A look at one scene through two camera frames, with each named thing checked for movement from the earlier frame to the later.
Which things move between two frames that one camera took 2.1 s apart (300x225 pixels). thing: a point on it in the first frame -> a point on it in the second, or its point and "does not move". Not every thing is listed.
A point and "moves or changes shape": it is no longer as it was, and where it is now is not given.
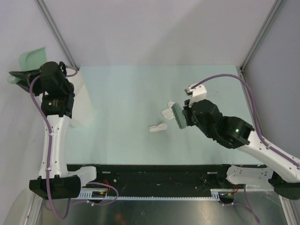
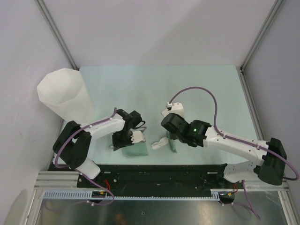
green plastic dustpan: [30, 60] -> [138, 149]
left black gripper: [28, 76] -> [116, 144]
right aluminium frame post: [276, 7] does not move
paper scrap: [161, 127] -> [162, 141]
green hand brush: [179, 115] moves or changes shape
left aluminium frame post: [42, 5] does not move
